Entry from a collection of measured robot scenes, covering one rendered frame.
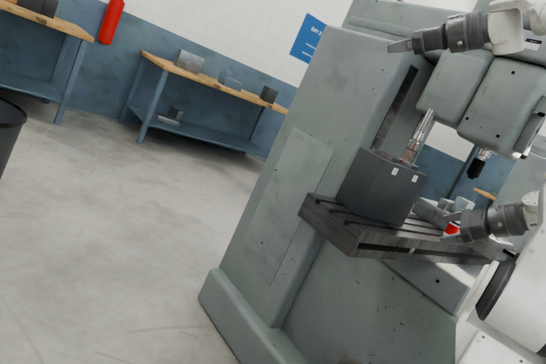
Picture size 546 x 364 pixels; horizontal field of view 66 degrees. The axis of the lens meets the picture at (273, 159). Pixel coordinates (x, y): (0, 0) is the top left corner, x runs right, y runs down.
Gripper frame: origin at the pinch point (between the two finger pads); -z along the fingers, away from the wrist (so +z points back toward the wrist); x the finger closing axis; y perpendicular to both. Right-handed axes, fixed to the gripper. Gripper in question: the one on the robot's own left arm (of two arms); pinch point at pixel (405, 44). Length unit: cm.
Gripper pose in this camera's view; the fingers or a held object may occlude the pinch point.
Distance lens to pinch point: 118.1
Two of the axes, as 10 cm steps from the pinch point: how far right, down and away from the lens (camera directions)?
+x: 4.8, -3.5, 8.1
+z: 8.5, -0.5, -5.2
